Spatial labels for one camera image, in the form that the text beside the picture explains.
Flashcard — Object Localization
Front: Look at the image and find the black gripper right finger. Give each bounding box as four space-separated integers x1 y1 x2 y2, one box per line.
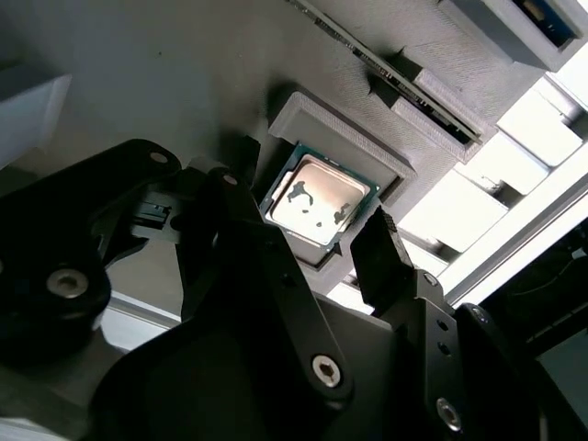
349 206 566 441

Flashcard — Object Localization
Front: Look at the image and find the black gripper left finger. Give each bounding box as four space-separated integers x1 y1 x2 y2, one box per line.
0 135 358 409

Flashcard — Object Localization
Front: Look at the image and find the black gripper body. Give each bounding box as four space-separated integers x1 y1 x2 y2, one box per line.
86 296 435 441

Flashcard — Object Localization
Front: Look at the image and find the silver CPU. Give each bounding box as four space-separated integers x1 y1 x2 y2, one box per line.
259 141 381 254

